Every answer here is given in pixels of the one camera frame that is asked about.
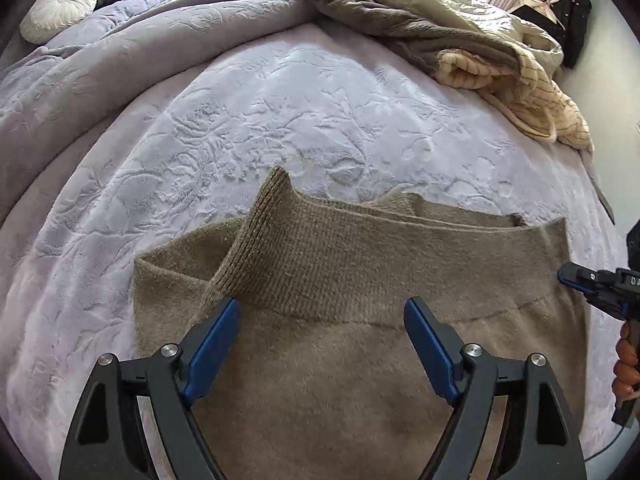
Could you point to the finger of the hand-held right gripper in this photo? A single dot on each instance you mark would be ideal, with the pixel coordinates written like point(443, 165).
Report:
point(580, 278)

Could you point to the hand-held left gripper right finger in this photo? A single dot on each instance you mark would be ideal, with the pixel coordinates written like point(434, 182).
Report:
point(432, 350)

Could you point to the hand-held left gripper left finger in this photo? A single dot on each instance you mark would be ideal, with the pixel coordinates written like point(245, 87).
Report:
point(212, 350)

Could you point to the olive knit sweater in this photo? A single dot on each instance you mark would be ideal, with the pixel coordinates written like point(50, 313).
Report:
point(325, 360)

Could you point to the person's right hand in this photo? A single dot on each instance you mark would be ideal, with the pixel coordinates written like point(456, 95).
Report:
point(626, 370)

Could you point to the black garment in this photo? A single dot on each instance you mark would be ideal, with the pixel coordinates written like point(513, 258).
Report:
point(570, 10)

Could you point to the bunched lavender duvet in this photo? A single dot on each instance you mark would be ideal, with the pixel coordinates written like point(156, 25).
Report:
point(100, 60)

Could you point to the taupe fleece garment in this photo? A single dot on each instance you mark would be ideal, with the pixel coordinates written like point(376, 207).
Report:
point(375, 15)

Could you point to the round white cushion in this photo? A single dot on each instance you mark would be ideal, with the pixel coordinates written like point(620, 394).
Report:
point(57, 7)

